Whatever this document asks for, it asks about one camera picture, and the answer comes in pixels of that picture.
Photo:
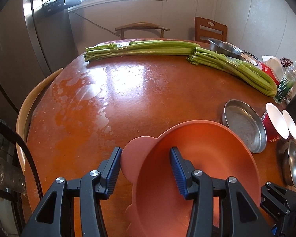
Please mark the clear bottle green liquid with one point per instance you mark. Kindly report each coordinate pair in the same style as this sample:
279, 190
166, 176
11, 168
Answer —
286, 83

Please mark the large steel bowl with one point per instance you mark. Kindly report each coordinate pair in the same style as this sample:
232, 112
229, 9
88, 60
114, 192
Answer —
289, 163

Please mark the grey refrigerator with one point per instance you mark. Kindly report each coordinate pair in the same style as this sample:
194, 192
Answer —
35, 41

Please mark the curved wooden chair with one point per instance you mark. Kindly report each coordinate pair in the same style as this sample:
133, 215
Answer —
141, 26

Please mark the wooden chair with slat back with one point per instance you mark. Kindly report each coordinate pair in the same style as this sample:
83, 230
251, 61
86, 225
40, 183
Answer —
206, 29

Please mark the shallow steel pan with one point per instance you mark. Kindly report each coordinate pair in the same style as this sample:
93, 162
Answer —
246, 124

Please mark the red paper bowl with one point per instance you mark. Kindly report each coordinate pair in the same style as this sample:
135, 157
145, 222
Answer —
290, 124
274, 123

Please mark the steel pot far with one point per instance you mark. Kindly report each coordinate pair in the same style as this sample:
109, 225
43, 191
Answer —
223, 48

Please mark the celery bunch front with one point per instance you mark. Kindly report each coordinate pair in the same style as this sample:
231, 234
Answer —
252, 75

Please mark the red tissue pack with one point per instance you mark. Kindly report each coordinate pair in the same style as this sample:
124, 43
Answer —
268, 71

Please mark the pink plastic bowl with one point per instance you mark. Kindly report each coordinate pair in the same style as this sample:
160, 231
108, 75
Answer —
161, 171

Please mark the celery bunch rear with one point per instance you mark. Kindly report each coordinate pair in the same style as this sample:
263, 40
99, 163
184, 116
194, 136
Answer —
143, 47

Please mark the celery bunch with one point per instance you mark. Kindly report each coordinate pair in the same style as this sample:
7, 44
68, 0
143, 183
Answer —
252, 75
143, 47

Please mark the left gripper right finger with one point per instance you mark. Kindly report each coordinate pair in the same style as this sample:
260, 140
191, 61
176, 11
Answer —
221, 207

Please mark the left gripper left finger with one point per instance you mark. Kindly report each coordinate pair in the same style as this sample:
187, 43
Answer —
54, 215

